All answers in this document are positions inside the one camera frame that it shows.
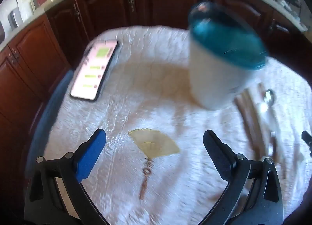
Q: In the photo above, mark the blue chair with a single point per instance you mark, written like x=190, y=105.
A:
x=52, y=100

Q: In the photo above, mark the dark wooden cabinet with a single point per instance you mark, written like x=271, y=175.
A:
x=156, y=3

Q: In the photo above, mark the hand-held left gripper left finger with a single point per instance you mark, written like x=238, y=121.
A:
x=90, y=156

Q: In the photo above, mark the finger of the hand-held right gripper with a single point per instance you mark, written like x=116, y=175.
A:
x=306, y=137

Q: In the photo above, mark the white floral cup blue rim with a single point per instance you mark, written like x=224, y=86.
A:
x=214, y=74

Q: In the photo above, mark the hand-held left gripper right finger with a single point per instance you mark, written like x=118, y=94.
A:
x=219, y=159

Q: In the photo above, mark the metal spoon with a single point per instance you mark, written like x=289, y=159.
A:
x=269, y=96

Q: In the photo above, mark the white quilted tablecloth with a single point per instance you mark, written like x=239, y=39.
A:
x=146, y=93

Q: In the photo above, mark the grey countertop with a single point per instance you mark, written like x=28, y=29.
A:
x=56, y=2

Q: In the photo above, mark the smartphone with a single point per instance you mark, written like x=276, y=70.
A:
x=93, y=71

